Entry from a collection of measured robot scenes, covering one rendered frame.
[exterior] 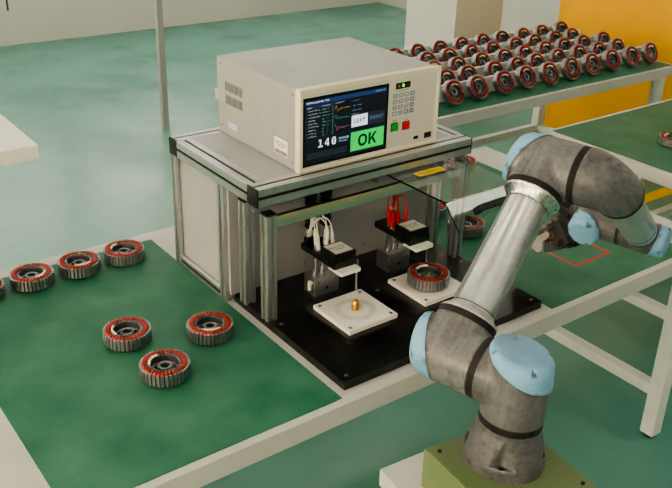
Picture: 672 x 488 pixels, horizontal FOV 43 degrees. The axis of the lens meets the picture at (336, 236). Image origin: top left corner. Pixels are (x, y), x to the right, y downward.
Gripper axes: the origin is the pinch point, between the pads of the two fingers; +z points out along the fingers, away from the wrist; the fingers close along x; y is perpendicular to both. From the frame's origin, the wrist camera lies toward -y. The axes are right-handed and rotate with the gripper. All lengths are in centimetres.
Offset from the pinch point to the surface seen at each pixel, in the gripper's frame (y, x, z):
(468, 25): -232, 203, 226
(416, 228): -9.5, -34.1, 2.5
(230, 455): 36, -102, -12
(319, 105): -35, -63, -22
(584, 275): 11.8, 13.6, 4.8
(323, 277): -4, -60, 12
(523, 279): 8.3, -3.6, 8.5
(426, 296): 8.1, -36.5, 5.6
